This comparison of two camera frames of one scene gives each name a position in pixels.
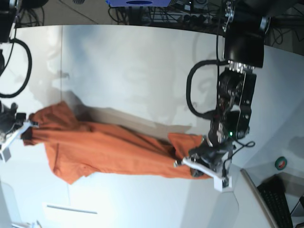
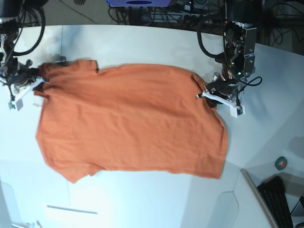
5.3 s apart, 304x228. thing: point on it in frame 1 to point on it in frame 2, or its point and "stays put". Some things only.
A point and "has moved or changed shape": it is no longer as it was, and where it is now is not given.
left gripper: x=9 y=119 to x=18 y=74
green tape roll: x=280 y=163 stays put
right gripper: x=211 y=155 to x=223 y=87
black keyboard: x=272 y=191 stays put
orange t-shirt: x=78 y=148 has moved or changed shape
